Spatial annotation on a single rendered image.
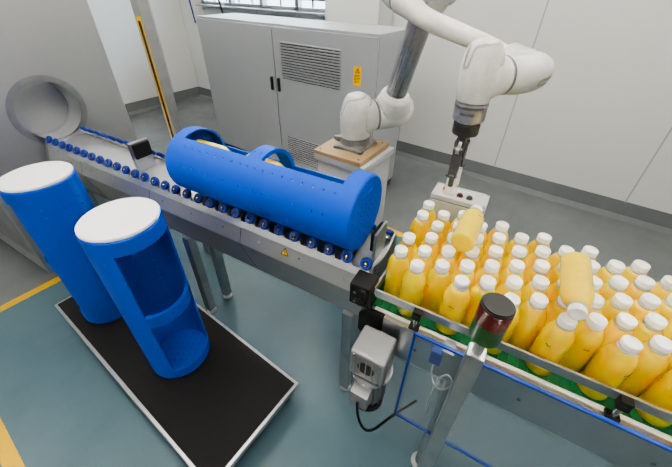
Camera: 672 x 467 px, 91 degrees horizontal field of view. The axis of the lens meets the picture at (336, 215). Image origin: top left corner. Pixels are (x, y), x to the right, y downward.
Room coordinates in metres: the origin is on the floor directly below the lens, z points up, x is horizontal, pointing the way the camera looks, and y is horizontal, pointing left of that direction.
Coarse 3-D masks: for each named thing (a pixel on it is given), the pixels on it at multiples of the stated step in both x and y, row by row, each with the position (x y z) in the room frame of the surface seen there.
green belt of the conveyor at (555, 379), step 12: (384, 300) 0.72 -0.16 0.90; (396, 312) 0.67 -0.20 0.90; (420, 324) 0.62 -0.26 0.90; (432, 324) 0.63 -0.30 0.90; (456, 336) 0.58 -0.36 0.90; (468, 336) 0.59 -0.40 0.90; (504, 360) 0.51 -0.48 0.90; (516, 360) 0.51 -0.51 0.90; (528, 372) 0.48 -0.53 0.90; (552, 372) 0.48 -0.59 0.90; (564, 384) 0.45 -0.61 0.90; (576, 384) 0.45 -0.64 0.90; (612, 408) 0.39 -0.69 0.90; (636, 420) 0.36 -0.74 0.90
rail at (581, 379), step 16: (400, 304) 0.65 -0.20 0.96; (432, 320) 0.60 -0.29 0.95; (448, 320) 0.58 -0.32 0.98; (512, 352) 0.50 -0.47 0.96; (528, 352) 0.49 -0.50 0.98; (544, 368) 0.46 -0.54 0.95; (560, 368) 0.45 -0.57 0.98; (592, 384) 0.41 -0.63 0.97; (640, 400) 0.37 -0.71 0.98; (656, 416) 0.35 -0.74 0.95
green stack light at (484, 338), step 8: (472, 320) 0.42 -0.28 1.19; (472, 328) 0.41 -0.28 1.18; (480, 328) 0.39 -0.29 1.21; (472, 336) 0.40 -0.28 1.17; (480, 336) 0.39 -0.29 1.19; (488, 336) 0.38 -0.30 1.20; (496, 336) 0.38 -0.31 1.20; (480, 344) 0.39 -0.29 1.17; (488, 344) 0.38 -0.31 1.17; (496, 344) 0.38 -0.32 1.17
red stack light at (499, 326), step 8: (480, 304) 0.42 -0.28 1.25; (480, 312) 0.41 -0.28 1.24; (480, 320) 0.40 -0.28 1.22; (488, 320) 0.39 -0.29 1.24; (496, 320) 0.38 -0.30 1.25; (504, 320) 0.38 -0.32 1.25; (512, 320) 0.39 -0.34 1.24; (488, 328) 0.39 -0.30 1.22; (496, 328) 0.38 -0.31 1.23; (504, 328) 0.38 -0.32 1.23
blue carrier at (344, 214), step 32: (192, 128) 1.35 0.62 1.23; (192, 160) 1.18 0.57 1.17; (224, 160) 1.13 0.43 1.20; (256, 160) 1.09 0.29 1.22; (288, 160) 1.24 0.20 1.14; (224, 192) 1.08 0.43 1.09; (256, 192) 1.00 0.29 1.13; (288, 192) 0.95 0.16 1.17; (320, 192) 0.91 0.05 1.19; (352, 192) 0.88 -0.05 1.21; (288, 224) 0.94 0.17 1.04; (320, 224) 0.86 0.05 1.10; (352, 224) 0.85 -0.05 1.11
